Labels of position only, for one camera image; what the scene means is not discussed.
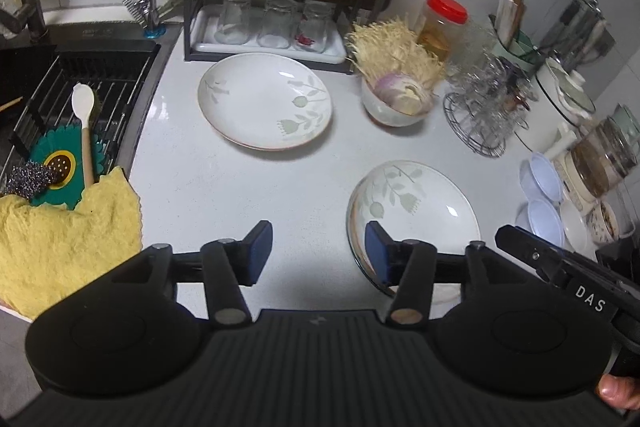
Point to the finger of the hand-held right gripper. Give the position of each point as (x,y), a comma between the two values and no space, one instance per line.
(530,252)

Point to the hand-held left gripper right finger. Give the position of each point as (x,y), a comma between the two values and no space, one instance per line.
(377,252)

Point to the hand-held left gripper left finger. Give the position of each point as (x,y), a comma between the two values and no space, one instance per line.
(260,252)

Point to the lavender plastic bowl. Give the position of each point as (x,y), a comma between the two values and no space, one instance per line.
(540,177)
(545,222)

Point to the white floral plate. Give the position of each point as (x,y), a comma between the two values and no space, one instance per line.
(260,102)
(430,207)

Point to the person's right hand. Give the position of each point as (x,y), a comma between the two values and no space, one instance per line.
(620,394)

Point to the plain white bowl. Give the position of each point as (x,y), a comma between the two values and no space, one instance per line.
(575,227)

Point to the patterned ceramic bowl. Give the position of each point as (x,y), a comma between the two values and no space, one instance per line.
(602,222)

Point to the glass kettle on cream base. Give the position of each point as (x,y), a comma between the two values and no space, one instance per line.
(595,162)

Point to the white ceramic bowl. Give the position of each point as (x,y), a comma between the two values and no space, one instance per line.
(395,114)

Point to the white electric pot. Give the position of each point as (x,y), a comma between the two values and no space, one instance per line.
(545,107)

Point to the purple onion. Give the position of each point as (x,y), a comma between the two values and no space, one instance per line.
(400,89)

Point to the yellow dish cloth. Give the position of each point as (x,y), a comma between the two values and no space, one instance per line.
(60,247)

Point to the green chopstick holder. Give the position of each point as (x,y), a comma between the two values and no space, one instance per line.
(520,47)

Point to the enoki mushroom bunch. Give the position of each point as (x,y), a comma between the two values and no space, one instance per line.
(395,47)

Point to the white plastic tray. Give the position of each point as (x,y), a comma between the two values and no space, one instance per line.
(205,42)

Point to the clear drinking glass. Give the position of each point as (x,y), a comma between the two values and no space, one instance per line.
(276,24)
(234,19)

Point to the clear glass with red print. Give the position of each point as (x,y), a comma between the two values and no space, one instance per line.
(315,29)

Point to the white silicone spatula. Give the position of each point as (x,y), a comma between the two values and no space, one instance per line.
(82,104)

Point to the black sink drain rack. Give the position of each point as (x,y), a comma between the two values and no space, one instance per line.
(115,72)

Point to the metal utensil rack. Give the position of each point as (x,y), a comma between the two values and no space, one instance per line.
(580,24)

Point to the red-lid plastic jar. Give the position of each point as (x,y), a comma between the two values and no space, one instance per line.
(442,27)

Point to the green sunflower mat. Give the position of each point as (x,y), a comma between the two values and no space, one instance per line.
(50,147)

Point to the steel wool scrubber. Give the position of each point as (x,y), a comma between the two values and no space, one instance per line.
(25,179)

